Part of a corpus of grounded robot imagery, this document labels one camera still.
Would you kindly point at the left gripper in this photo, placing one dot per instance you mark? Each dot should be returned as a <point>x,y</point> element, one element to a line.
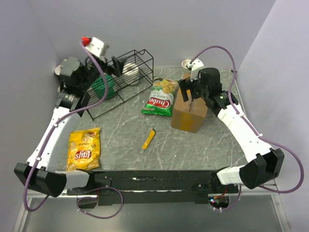
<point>118,64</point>

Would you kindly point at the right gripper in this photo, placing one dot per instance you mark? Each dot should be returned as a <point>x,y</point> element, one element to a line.
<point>183,87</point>

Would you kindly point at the brown cardboard express box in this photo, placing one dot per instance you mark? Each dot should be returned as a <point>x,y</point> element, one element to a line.
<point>190,115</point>

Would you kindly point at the green Chuba cassava chips bag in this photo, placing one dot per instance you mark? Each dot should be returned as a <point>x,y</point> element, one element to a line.
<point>161,99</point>

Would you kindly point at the yellow utility knife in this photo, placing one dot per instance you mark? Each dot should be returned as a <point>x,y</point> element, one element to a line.
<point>147,141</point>

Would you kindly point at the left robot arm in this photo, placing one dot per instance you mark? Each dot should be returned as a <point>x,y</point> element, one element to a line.
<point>40,172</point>

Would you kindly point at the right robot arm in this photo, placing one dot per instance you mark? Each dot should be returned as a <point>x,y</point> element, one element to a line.
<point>263,161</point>

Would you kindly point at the white tape roll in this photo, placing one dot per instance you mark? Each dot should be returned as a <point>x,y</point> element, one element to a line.
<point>131,74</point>

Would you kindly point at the white yogurt cup back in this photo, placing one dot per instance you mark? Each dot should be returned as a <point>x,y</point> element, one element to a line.
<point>186,64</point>

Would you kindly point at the green round lid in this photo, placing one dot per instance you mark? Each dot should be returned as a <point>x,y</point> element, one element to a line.
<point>99,87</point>

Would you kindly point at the black yogurt cup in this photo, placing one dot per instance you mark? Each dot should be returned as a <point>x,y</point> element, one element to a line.
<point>58,70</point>

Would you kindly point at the yellow Lays chips bag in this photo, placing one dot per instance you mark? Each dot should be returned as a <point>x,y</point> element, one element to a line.
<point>84,150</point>

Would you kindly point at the black wire rack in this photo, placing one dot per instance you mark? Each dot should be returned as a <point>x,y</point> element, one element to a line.
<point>145,61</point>

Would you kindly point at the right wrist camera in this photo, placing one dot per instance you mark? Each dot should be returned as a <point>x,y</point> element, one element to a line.
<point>194,66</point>

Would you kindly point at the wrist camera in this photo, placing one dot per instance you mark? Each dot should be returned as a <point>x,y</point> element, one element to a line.
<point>194,66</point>
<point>95,46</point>

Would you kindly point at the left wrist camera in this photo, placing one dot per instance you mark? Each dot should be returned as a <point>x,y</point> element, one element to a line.
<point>95,46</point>

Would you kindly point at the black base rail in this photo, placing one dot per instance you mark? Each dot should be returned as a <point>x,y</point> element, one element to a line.
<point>173,186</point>

